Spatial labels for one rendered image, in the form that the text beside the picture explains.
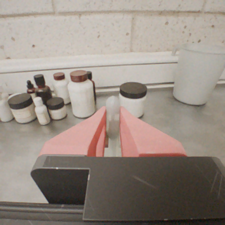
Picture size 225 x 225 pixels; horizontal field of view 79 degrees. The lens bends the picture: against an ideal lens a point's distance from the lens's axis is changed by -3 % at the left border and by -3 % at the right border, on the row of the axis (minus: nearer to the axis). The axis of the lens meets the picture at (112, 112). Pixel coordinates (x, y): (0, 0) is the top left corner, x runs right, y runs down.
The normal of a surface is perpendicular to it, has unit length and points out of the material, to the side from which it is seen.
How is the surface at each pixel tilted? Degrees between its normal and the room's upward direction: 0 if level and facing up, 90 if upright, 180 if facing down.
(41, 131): 0
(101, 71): 90
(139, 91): 0
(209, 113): 0
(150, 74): 90
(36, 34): 90
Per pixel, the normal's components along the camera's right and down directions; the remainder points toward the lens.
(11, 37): 0.14, 0.57
